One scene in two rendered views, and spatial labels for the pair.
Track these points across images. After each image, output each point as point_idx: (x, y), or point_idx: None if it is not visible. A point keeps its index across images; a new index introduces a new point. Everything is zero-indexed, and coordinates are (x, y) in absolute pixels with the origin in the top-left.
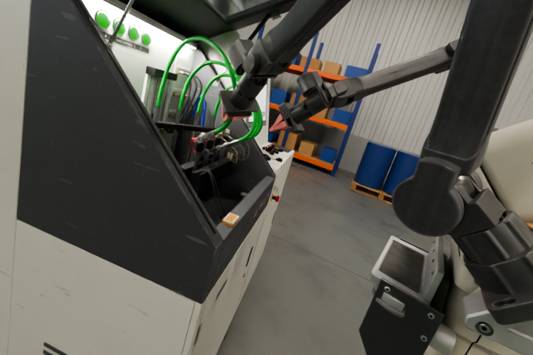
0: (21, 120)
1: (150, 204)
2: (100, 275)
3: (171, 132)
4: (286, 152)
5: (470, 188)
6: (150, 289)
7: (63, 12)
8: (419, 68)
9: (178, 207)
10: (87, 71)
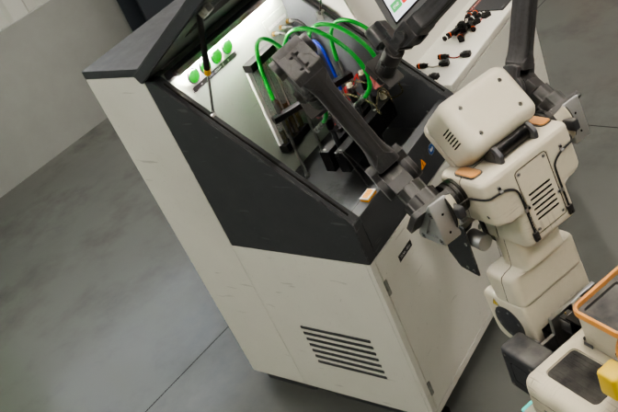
0: (196, 180)
1: (299, 210)
2: (302, 266)
3: None
4: (500, 10)
5: (396, 173)
6: (336, 266)
7: (178, 109)
8: None
9: (314, 206)
10: (213, 140)
